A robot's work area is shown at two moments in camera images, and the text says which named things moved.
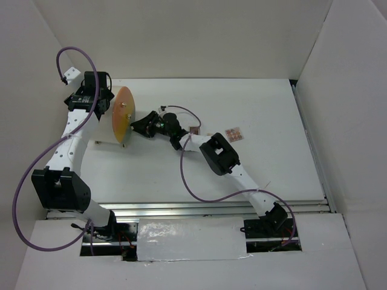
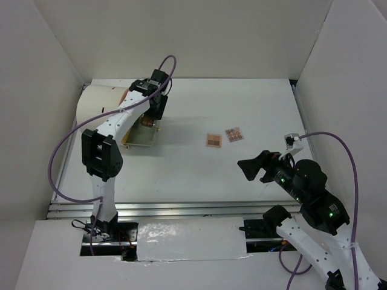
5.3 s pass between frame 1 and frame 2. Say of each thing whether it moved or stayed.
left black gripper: moved
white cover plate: stayed
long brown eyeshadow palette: moved
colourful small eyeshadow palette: stayed
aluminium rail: stayed
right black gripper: moved
